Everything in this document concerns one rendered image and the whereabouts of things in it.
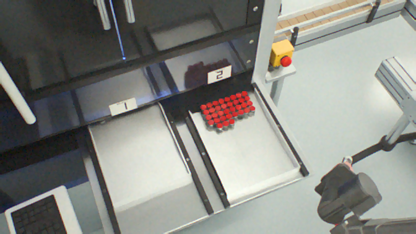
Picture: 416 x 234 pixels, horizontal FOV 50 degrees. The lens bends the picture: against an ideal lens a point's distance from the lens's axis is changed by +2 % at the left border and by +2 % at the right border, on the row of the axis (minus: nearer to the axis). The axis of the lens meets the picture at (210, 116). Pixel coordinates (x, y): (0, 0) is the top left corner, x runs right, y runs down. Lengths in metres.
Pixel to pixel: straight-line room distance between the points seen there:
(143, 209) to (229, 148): 0.35
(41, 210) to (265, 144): 0.77
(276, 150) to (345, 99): 1.34
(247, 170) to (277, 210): 0.93
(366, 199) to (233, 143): 0.67
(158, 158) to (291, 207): 1.09
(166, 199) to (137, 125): 0.30
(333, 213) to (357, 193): 0.07
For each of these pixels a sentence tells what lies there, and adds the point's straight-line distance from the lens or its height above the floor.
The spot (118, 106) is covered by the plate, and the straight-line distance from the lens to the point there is 1.45.
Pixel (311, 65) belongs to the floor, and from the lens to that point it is 2.92.
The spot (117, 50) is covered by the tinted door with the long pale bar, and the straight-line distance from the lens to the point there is 1.26.
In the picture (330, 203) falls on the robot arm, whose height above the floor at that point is 1.34.
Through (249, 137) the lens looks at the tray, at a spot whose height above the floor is 0.88.
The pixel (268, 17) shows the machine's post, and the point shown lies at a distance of 1.41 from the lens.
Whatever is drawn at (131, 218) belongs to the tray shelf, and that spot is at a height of 0.88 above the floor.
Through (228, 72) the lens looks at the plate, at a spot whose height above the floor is 1.02.
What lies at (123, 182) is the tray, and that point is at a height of 0.88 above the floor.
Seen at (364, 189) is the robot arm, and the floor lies 1.40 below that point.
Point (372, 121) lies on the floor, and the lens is 2.78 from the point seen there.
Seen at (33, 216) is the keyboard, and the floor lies 0.83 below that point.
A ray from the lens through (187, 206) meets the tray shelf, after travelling 1.43.
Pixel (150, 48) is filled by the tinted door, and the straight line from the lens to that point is 1.30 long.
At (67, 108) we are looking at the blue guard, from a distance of 1.39.
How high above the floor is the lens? 2.22
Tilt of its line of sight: 58 degrees down
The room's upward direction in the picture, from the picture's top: 2 degrees clockwise
